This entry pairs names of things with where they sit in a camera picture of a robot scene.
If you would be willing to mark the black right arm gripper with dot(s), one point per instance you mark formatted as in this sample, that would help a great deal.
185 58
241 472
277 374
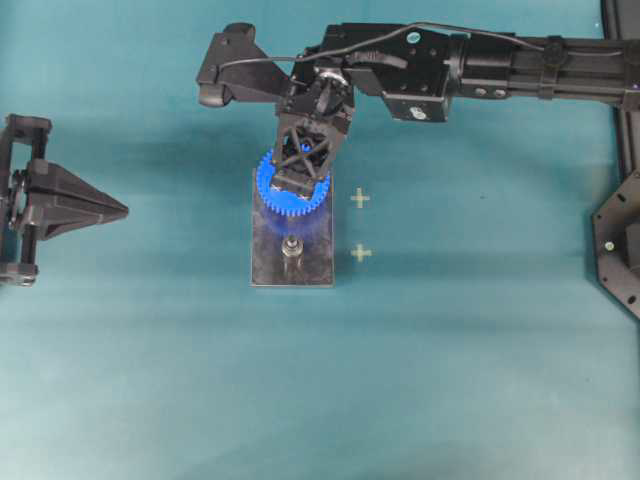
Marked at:
314 111

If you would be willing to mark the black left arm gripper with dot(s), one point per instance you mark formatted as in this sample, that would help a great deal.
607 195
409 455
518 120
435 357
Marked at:
65 201

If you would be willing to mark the large blue plastic gear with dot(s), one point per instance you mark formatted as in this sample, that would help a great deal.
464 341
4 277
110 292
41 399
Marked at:
284 202

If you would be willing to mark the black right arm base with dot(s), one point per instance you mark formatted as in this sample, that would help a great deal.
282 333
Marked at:
616 243

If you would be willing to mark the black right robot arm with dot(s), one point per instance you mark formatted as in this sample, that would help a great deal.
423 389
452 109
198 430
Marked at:
417 73

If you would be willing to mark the lower metal shaft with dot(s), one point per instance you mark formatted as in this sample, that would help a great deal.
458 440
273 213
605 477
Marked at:
292 246

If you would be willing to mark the upper yellow tape cross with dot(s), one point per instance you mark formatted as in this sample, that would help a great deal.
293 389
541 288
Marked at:
359 198

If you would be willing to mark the yellow tape cross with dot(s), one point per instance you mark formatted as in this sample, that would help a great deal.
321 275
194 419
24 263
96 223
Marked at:
360 252
359 198

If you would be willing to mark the lower yellow tape cross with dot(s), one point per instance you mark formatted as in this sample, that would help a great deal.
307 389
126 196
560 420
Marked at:
360 252

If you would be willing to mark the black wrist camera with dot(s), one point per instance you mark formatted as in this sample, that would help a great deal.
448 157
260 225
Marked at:
261 82

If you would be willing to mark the grey metal base plate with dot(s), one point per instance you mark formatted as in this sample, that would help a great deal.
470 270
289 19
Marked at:
270 268

